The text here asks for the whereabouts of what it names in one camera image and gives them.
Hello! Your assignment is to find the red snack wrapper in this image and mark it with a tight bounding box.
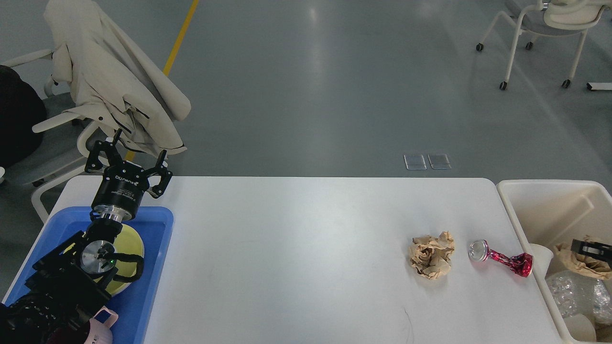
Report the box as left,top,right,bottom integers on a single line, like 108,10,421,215
468,239,534,278

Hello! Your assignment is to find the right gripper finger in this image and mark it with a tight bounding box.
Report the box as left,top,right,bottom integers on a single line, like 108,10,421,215
572,247,612,263
572,239,611,250

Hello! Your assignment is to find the white paper cup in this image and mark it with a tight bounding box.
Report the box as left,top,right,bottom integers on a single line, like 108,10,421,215
529,243,554,279
564,314,597,342

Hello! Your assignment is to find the white waste bin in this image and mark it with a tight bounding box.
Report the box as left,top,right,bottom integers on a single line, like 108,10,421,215
496,180,612,342

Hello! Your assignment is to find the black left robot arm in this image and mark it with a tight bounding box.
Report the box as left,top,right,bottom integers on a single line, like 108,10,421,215
1,130,173,344

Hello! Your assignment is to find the white office chair left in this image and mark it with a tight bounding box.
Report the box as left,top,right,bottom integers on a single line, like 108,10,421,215
1,77,114,222

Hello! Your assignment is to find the pink mug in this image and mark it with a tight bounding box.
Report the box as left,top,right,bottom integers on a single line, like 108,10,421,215
45,308,119,344

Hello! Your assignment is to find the yellow plastic plate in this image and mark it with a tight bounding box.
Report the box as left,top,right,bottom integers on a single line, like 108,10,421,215
114,224,144,277

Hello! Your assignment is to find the person in dark clothes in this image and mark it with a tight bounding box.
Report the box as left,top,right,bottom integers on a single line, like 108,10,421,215
0,65,47,168

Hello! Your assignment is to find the brown paper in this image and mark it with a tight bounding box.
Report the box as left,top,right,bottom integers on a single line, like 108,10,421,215
408,231,455,280
554,235,611,280

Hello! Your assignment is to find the pale green plate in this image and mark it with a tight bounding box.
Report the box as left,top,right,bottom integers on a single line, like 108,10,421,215
105,280,131,297

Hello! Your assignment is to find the white chair background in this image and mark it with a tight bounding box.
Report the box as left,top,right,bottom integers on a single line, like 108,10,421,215
476,0,611,91

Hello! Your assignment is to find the beige coat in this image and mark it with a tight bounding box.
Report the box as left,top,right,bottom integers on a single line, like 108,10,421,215
44,0,192,155

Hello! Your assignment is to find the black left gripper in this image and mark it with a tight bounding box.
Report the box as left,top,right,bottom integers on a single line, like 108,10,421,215
85,129,173,221

